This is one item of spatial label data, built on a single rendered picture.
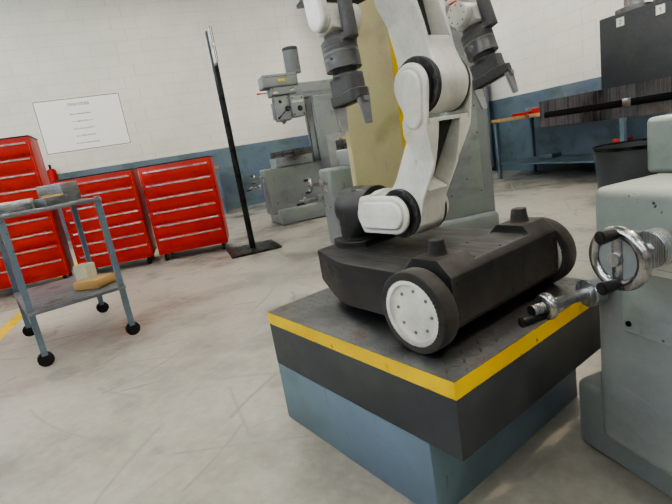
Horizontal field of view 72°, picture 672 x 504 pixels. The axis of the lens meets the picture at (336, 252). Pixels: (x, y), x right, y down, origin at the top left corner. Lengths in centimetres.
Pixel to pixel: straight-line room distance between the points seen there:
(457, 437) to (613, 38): 112
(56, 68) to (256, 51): 353
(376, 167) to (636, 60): 139
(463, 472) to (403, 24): 112
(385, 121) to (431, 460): 182
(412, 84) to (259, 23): 903
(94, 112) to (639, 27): 900
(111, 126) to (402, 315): 884
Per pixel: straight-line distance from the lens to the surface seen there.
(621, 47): 156
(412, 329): 112
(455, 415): 105
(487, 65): 147
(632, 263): 94
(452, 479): 128
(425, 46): 125
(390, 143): 257
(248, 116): 977
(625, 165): 310
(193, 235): 513
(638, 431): 126
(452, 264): 109
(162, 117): 965
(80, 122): 974
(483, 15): 150
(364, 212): 140
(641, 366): 117
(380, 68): 260
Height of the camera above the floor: 90
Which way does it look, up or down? 13 degrees down
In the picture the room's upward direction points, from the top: 9 degrees counter-clockwise
